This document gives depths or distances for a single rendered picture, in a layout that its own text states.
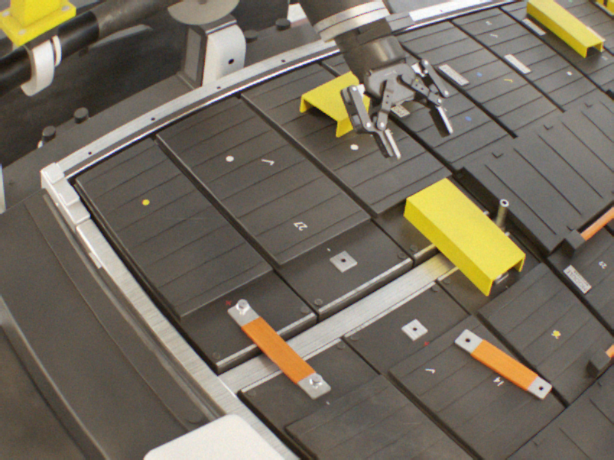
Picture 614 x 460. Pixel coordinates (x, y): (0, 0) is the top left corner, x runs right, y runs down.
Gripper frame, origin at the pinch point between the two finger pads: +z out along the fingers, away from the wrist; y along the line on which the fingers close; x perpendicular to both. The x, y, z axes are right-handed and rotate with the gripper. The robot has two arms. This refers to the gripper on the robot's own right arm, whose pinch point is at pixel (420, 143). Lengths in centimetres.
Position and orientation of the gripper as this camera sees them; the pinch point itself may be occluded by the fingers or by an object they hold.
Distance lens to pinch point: 138.1
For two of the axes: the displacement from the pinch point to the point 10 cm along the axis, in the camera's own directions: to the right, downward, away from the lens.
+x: 4.7, -1.4, -8.7
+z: 4.2, 9.0, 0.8
